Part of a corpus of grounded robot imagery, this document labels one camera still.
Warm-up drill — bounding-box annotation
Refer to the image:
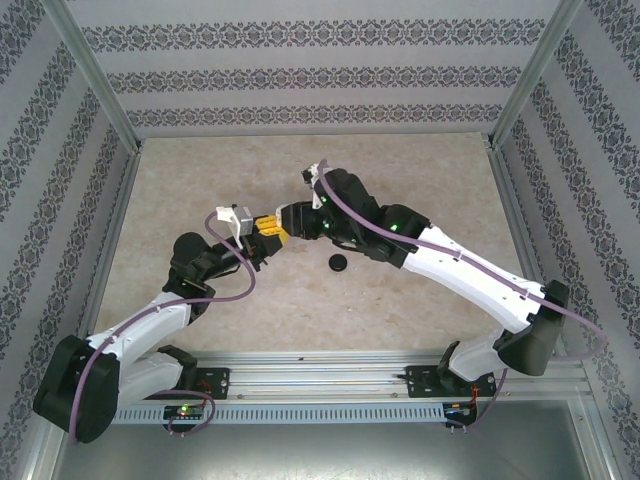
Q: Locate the white perforated cable tray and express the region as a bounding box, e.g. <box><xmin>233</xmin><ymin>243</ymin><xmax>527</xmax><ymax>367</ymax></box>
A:
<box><xmin>113</xmin><ymin>401</ymin><xmax>447</xmax><ymax>425</ymax></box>

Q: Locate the grey metal sheet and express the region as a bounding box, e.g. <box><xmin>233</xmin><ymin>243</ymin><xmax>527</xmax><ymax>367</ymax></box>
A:
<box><xmin>47</xmin><ymin>399</ymin><xmax>614</xmax><ymax>480</ymax></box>

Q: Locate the aluminium frame post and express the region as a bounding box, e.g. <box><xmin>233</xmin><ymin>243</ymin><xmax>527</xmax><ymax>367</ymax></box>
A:
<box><xmin>39</xmin><ymin>0</ymin><xmax>144</xmax><ymax>154</ymax></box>
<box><xmin>488</xmin><ymin>0</ymin><xmax>586</xmax><ymax>151</ymax></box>

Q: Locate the aluminium side rail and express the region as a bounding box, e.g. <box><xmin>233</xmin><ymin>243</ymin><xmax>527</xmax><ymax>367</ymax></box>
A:
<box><xmin>487</xmin><ymin>144</ymin><xmax>626</xmax><ymax>480</ymax></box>
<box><xmin>17</xmin><ymin>147</ymin><xmax>146</xmax><ymax>480</ymax></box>

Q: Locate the black mount plate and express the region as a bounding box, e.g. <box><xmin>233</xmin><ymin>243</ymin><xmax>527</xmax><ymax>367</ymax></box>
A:
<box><xmin>405</xmin><ymin>365</ymin><xmax>505</xmax><ymax>400</ymax></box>
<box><xmin>192</xmin><ymin>367</ymin><xmax>232</xmax><ymax>401</ymax></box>

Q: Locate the black left mount plate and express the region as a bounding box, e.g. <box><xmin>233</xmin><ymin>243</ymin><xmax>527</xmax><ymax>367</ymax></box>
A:
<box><xmin>192</xmin><ymin>367</ymin><xmax>232</xmax><ymax>401</ymax></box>

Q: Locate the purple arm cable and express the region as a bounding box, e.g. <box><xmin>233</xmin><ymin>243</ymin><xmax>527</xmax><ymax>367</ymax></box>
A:
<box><xmin>317</xmin><ymin>158</ymin><xmax>607</xmax><ymax>432</ymax></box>
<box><xmin>71</xmin><ymin>212</ymin><xmax>261</xmax><ymax>445</ymax></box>

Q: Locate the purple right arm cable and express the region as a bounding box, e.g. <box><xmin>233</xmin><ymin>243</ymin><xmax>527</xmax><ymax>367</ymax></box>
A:
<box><xmin>317</xmin><ymin>158</ymin><xmax>607</xmax><ymax>432</ymax></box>

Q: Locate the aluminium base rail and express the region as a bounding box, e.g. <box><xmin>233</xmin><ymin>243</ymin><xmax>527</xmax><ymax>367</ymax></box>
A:
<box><xmin>124</xmin><ymin>349</ymin><xmax>589</xmax><ymax>401</ymax></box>

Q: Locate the black right mount plate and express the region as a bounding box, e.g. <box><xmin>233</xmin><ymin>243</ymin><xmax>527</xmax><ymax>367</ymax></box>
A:
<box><xmin>405</xmin><ymin>365</ymin><xmax>505</xmax><ymax>400</ymax></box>

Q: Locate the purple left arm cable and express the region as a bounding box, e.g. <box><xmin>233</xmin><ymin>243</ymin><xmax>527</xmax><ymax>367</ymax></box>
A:
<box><xmin>71</xmin><ymin>212</ymin><xmax>261</xmax><ymax>445</ymax></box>

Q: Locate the circuit board with green light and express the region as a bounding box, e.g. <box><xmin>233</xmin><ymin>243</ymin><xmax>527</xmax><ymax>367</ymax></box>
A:
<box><xmin>163</xmin><ymin>405</ymin><xmax>206</xmax><ymax>420</ymax></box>

